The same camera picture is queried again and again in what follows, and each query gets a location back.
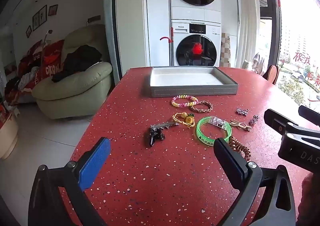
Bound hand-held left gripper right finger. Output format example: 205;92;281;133
213;138;297;226

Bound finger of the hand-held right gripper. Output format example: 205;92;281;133
264;109;320;145
298;105;320;126

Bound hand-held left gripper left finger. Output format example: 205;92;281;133
28;137;111;226

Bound brown spiral hair tie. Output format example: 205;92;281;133
229;136;251;161

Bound gold hair clip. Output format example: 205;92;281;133
230;119;252;132

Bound yellow flower hair tie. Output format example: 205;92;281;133
172;111;196;127

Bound black claw hair clip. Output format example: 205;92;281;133
146;126;166;147

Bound silver spiked hair clip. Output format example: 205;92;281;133
150;121;179;131

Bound pink yellow spiral hair tie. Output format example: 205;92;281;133
171;94;199;109

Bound grey tray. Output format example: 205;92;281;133
143;66;238;98

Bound person's right forearm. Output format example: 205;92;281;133
296;173;320;226

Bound green bangle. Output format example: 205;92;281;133
196;116;233;144

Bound beige cloth bundle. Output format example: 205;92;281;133
241;52;265;76

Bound pale green sofa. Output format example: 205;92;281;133
31;24;113;119

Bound checkered cloth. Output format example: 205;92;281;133
220;32;231;67

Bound white tub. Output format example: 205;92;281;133
0;113;19;160

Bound black clothes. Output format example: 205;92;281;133
52;45;103;82

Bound red printed blanket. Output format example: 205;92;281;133
5;39;65;106

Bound white curtain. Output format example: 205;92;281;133
236;0;262;69

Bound brown braided bracelet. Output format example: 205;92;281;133
189;100;213;113

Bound red handled mop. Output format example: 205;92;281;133
160;28;175;67

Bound large picture frame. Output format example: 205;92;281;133
32;5;47;31

